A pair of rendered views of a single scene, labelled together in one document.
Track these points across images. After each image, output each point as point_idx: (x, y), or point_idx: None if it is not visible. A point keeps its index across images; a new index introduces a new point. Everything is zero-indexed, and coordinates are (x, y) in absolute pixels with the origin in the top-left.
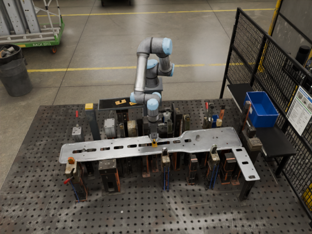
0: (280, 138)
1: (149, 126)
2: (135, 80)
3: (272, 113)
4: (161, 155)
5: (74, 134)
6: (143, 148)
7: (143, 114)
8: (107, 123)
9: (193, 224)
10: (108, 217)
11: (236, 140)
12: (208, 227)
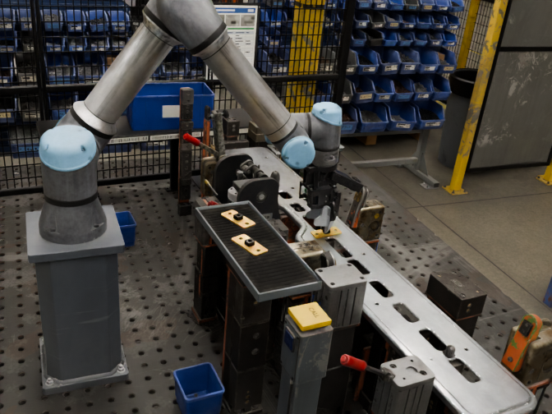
0: (232, 112)
1: (328, 188)
2: (274, 103)
3: None
4: (366, 210)
5: (430, 369)
6: (352, 248)
7: (111, 356)
8: (347, 278)
9: (410, 257)
10: None
11: (252, 149)
12: (402, 243)
